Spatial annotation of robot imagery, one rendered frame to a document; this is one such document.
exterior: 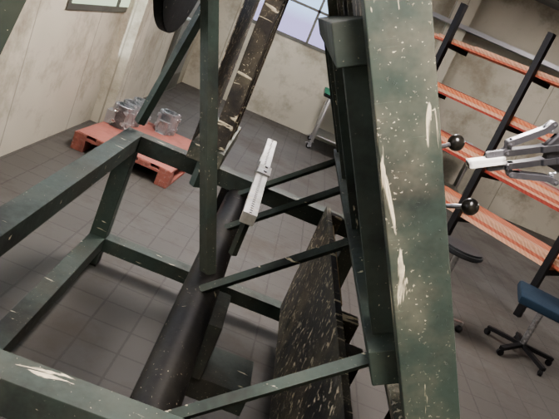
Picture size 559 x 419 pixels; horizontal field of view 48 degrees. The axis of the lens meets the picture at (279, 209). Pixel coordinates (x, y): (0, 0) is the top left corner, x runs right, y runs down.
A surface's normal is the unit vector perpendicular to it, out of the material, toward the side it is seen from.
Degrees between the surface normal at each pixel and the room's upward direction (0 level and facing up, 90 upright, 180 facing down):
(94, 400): 0
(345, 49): 90
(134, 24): 90
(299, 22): 90
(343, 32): 90
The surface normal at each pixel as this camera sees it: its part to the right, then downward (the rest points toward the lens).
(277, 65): -0.07, 0.28
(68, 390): 0.38, -0.88
